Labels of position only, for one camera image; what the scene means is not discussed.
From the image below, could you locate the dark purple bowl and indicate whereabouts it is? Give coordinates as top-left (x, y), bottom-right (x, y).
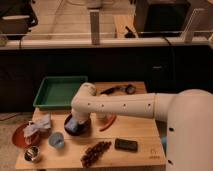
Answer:
top-left (64, 115), bottom-right (91, 136)

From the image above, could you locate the blue sponge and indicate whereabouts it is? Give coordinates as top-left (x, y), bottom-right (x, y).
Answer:
top-left (65, 119), bottom-right (78, 132)

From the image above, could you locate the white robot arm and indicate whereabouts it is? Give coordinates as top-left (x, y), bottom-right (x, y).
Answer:
top-left (71, 83), bottom-right (213, 171)

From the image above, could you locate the small metal bowl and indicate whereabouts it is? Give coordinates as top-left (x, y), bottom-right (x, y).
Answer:
top-left (24, 146), bottom-right (41, 163)

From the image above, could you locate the red chili pepper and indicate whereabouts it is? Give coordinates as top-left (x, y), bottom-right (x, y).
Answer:
top-left (99, 115), bottom-right (116, 132)

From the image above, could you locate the green plastic tray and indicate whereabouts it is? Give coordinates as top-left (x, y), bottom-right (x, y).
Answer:
top-left (33, 76), bottom-right (88, 110)

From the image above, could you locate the black rectangular phone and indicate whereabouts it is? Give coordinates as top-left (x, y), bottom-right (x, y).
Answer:
top-left (115, 139), bottom-right (138, 152)

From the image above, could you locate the bunch of dark grapes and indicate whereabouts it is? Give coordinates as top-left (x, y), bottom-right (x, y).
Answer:
top-left (80, 141), bottom-right (111, 168)

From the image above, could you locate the small blue cup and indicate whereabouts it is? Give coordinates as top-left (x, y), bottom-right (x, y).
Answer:
top-left (48, 132), bottom-right (64, 149)

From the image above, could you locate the crumpled white blue cloth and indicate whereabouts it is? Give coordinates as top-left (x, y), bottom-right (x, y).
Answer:
top-left (23, 114), bottom-right (51, 138)

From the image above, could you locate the blue object beside table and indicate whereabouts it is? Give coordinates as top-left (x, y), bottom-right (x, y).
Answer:
top-left (161, 137), bottom-right (167, 151)

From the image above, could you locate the red plate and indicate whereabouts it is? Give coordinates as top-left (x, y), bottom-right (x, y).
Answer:
top-left (12, 121), bottom-right (42, 149)

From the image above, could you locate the black office chair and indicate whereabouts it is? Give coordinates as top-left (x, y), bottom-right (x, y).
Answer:
top-left (0, 0), bottom-right (38, 40)

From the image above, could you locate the black handled utensil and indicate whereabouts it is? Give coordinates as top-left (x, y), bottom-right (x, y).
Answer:
top-left (102, 84), bottom-right (136, 95)

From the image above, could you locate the grey metal post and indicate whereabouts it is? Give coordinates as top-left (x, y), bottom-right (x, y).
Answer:
top-left (90, 10), bottom-right (100, 45)

